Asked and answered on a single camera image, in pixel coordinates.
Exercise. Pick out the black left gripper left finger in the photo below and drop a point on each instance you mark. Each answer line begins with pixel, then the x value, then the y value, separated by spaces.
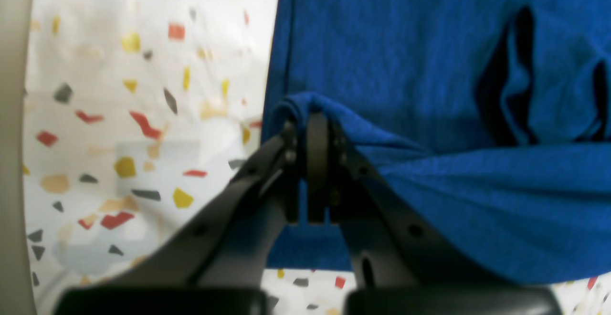
pixel 214 264

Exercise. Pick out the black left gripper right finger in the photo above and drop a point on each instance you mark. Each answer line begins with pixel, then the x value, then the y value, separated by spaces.
pixel 403 266

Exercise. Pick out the dark blue t-shirt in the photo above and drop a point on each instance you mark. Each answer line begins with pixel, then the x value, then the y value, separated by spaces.
pixel 490 117

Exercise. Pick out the terrazzo patterned table cloth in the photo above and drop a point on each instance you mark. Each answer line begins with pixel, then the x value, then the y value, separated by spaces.
pixel 137 113

